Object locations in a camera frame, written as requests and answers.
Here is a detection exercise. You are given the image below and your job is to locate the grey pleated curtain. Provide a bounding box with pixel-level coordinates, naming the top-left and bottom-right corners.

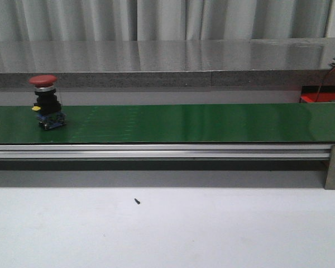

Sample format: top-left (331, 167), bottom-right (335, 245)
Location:
top-left (0, 1), bottom-right (332, 41)

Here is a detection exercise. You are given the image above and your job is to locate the green conveyor belt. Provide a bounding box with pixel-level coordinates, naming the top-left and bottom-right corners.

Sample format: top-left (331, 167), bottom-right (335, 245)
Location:
top-left (0, 103), bottom-right (335, 144)

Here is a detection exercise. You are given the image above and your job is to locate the red and black wire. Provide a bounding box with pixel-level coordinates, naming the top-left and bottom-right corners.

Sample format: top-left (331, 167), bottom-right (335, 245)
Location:
top-left (314, 52), bottom-right (335, 103)

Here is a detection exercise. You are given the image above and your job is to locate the aluminium conveyor side rail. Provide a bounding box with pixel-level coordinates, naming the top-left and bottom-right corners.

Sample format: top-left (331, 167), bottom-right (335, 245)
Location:
top-left (0, 143), bottom-right (331, 159)

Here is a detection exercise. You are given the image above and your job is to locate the grey granite counter shelf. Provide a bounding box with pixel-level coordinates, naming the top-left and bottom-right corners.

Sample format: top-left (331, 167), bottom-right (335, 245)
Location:
top-left (0, 38), bottom-right (335, 88)

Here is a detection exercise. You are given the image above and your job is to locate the red mushroom emergency stop button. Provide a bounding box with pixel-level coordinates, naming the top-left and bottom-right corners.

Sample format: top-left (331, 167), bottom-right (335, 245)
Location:
top-left (28, 74), bottom-right (65, 130)

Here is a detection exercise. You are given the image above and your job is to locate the red plastic tray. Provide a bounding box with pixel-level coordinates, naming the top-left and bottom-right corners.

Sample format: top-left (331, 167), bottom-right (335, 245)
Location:
top-left (299, 86), bottom-right (335, 103)

